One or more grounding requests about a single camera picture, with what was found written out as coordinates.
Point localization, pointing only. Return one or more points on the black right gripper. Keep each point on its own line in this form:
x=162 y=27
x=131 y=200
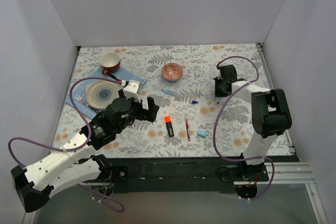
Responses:
x=219 y=87

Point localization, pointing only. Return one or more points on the black orange marker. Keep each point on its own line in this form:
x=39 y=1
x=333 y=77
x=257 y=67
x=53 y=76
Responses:
x=170 y=129

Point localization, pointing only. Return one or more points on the silver fork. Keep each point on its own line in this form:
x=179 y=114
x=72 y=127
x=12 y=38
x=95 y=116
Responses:
x=80 y=100

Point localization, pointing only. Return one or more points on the black handled knife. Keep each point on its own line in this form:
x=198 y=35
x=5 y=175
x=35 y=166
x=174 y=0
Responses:
x=114 y=77

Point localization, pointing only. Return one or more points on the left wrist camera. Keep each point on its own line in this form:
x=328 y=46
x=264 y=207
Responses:
x=131 y=89

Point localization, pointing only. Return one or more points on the light blue pen cap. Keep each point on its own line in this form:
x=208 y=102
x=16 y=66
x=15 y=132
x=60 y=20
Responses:
x=202 y=134

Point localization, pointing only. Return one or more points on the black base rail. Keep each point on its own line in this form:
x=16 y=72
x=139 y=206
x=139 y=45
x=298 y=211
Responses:
x=137 y=175

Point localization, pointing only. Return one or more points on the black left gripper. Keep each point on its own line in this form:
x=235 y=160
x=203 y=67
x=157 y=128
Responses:
x=143 y=109

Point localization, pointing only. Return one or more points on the blue checked cloth napkin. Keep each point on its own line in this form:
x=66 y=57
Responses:
x=80 y=89

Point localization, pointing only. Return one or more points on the beige blue ringed plate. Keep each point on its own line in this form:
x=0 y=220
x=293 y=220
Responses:
x=101 y=93

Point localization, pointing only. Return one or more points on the orange pen cap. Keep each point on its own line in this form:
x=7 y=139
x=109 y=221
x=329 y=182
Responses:
x=167 y=119

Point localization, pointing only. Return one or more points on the floral tablecloth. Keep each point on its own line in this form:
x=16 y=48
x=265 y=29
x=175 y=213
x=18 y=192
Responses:
x=228 y=126

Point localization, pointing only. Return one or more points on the light blue marker pen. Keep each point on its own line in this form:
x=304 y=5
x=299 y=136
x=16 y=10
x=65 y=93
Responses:
x=171 y=93

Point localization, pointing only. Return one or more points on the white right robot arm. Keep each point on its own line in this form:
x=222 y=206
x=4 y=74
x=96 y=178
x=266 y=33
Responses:
x=270 y=118

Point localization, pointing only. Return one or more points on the pink pen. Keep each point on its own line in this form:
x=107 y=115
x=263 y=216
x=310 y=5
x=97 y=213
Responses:
x=187 y=128

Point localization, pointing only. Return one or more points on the orange patterned bowl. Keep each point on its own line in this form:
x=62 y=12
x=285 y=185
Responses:
x=172 y=71

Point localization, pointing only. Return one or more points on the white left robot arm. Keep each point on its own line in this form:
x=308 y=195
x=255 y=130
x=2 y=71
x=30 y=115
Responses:
x=76 y=162

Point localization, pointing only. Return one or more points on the red brown ceramic mug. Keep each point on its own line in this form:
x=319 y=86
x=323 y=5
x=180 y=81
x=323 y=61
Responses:
x=110 y=63

